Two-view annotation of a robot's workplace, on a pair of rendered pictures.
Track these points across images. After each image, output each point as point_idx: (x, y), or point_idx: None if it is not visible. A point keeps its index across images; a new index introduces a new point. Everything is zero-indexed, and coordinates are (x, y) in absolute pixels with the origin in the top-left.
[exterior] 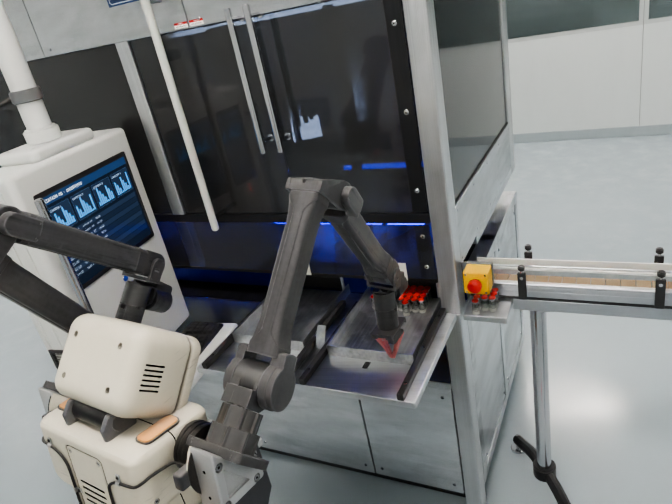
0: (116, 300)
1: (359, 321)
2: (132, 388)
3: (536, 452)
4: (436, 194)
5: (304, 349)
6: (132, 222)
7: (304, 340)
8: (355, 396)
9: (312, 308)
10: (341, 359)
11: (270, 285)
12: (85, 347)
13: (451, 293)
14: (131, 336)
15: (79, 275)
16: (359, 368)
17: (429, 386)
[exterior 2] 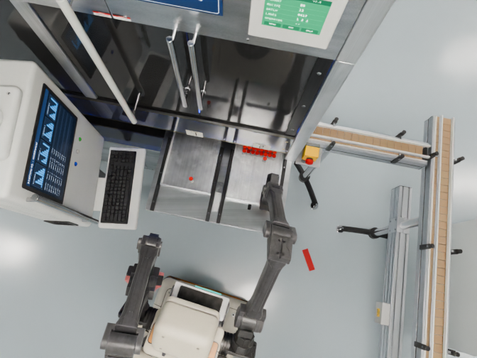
0: (76, 180)
1: (236, 166)
2: (206, 357)
3: (303, 174)
4: (304, 133)
5: (211, 197)
6: (67, 127)
7: (210, 191)
8: (248, 229)
9: (202, 151)
10: (234, 202)
11: (258, 295)
12: (172, 343)
13: (293, 157)
14: (204, 346)
15: (59, 194)
16: (246, 209)
17: None
